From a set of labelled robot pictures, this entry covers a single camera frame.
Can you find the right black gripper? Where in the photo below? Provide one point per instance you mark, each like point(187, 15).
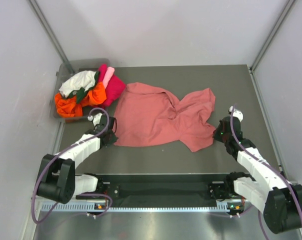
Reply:
point(216, 133)

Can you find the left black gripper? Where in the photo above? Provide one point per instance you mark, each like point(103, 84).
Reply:
point(112, 140)

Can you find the salmon pink t shirt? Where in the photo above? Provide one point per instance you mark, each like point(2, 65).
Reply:
point(149, 116)

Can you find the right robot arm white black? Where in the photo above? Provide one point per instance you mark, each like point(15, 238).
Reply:
point(279, 200)

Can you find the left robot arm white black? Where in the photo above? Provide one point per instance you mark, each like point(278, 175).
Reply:
point(57, 173)

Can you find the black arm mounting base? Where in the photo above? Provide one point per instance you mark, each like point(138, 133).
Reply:
point(162, 190)

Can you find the orange t shirt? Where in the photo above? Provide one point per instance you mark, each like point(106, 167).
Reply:
point(68, 108)

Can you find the magenta t shirt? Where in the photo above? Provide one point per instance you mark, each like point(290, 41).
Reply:
point(114, 88)

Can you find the dark green t shirt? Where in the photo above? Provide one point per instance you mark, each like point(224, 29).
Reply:
point(81, 94)

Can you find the white t shirt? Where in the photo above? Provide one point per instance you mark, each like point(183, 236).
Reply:
point(84, 80)

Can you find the light pink t shirt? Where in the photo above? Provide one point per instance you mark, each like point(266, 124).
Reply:
point(108, 75)

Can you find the grey plastic bin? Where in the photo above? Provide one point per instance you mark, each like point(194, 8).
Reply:
point(66, 71)

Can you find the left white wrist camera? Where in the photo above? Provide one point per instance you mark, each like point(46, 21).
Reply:
point(95, 119)

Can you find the slotted grey cable duct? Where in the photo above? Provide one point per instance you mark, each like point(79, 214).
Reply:
point(97, 206)

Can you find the right aluminium frame post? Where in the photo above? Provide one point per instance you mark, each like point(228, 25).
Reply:
point(285, 12)

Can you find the aluminium frame post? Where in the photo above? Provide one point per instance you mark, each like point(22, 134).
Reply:
point(285, 12)
point(50, 33)

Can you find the left aluminium frame post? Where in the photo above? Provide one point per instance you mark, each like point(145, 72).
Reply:
point(50, 33)

